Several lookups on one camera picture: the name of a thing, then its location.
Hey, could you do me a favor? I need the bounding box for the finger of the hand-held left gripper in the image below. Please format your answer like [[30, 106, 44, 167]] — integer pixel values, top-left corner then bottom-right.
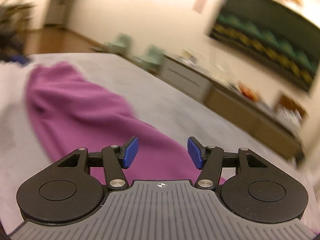
[[9, 54, 34, 67]]

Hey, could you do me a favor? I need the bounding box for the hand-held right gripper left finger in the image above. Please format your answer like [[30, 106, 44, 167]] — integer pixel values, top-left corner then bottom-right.
[[57, 136, 139, 190]]

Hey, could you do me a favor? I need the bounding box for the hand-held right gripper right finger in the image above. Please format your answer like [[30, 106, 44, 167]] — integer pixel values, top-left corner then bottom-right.
[[187, 136, 269, 190]]

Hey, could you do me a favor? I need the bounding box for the purple garment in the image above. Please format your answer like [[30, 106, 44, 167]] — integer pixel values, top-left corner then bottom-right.
[[24, 61, 226, 188]]

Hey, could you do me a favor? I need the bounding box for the dark blurred stand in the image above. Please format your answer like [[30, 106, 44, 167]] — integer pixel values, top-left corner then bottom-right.
[[0, 0, 36, 29]]

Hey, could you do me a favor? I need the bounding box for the grey and brown sideboard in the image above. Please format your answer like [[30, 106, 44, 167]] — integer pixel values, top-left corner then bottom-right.
[[159, 52, 305, 163]]

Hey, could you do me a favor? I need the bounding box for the red fruit plate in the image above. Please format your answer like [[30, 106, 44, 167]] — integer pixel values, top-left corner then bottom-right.
[[237, 81, 261, 102]]

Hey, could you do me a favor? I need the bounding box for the green plastic chair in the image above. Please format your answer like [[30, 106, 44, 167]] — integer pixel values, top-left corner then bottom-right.
[[105, 32, 133, 55], [134, 44, 166, 73]]

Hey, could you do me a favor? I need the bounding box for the white storage basket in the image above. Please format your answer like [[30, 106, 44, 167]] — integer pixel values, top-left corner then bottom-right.
[[277, 107, 303, 128]]

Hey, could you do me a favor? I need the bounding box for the wooden framed board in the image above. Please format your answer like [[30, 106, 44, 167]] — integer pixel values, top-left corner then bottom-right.
[[274, 93, 307, 126]]

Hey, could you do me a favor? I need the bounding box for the pink hanging paper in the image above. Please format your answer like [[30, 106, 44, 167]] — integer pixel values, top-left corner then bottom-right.
[[192, 0, 208, 13]]

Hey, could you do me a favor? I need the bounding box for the dark patterned wall tapestry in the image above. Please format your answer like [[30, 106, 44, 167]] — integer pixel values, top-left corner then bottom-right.
[[204, 0, 320, 95]]

